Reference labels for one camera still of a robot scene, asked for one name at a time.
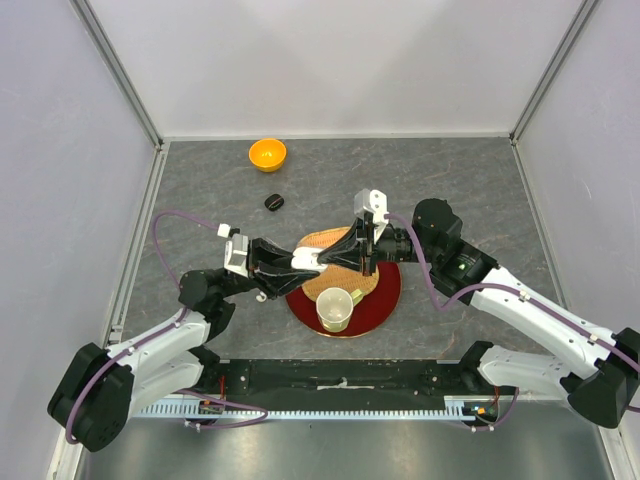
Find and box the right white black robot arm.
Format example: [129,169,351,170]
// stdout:
[315,191,639,429]

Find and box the white slotted cable duct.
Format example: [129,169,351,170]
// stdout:
[135,395,482,421]

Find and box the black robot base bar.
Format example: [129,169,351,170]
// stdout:
[196,359,487,396]

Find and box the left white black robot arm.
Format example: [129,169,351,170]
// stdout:
[47,235,325,452]

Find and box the woven bamboo tray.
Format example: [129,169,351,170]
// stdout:
[297,226,380,301]

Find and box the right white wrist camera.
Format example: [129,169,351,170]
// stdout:
[354,189,388,224]

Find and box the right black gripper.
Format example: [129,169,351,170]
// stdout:
[318,215,438,277]

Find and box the cream mug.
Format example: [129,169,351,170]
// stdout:
[315,287,364,333]

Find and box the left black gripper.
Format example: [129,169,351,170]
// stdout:
[221,236,319,299]

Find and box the black earbud charging case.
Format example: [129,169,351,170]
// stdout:
[264,194,285,212]

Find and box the white earbud charging case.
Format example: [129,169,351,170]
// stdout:
[291,246,327,273]

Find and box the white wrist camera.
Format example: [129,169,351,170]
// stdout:
[354,189,388,224]
[217,223,249,278]

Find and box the red round plate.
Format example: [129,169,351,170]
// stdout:
[286,263,402,338]

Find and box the orange bowl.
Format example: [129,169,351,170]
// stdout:
[248,138,287,173]

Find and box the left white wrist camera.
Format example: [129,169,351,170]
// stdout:
[217,223,249,278]

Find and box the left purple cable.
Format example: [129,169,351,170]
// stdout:
[64,211,271,445]

